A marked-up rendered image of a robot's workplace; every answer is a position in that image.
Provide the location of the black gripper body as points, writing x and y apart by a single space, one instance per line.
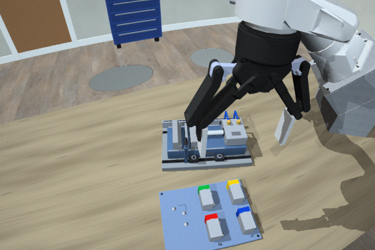
256 49

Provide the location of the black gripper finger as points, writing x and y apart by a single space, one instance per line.
300 70
204 108

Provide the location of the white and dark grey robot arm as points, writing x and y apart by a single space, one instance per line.
327 27

